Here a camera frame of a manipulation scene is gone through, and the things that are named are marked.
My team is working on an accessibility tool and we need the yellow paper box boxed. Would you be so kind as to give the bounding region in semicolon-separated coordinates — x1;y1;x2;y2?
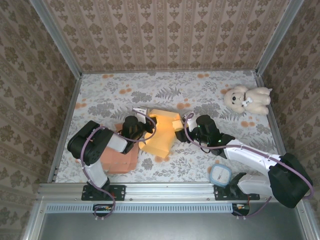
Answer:
138;108;185;159

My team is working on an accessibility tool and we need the pink paper box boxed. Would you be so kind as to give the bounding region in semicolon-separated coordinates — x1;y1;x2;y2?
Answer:
98;122;140;176

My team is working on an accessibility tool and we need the white square blue-rimmed container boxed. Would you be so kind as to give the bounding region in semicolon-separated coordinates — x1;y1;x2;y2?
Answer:
209;163;231;187

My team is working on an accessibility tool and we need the floral patterned tablecloth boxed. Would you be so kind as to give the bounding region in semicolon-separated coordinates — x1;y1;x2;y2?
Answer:
54;71;287;183

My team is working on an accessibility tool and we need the cream plush dog toy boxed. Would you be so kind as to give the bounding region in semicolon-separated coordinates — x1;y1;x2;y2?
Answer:
223;85;272;116

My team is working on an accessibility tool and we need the small controller board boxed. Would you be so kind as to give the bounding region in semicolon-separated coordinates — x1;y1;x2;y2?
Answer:
231;202;251;216
92;203;113;218

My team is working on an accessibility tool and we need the grey metal panel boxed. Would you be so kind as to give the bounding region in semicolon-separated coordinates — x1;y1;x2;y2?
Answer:
37;212;308;240

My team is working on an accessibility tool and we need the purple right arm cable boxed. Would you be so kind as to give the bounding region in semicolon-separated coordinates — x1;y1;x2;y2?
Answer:
183;112;315;221

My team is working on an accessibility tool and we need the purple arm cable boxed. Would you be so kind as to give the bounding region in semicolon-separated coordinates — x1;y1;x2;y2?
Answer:
82;109;158;222
183;112;315;221

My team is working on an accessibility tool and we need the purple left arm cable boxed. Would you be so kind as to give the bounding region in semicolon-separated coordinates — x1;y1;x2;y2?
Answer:
82;109;158;222

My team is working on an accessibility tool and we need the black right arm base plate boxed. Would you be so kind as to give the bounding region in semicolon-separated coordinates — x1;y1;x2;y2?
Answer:
214;184;261;201

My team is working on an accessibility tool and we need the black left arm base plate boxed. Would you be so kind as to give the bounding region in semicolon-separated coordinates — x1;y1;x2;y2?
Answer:
81;184;126;201

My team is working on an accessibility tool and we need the aluminium side rail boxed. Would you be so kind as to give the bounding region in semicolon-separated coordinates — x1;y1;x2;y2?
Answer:
254;72;296;182
47;74;83;183

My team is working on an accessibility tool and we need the aluminium table edge rail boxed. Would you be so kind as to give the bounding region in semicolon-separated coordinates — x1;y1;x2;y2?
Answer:
37;182;307;201

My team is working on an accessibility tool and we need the grey slotted cable duct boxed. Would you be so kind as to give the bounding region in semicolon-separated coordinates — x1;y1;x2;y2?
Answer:
46;202;233;214

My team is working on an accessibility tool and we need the aluminium frame post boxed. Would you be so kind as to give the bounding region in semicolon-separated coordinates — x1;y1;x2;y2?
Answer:
29;0;83;78
254;0;305;76

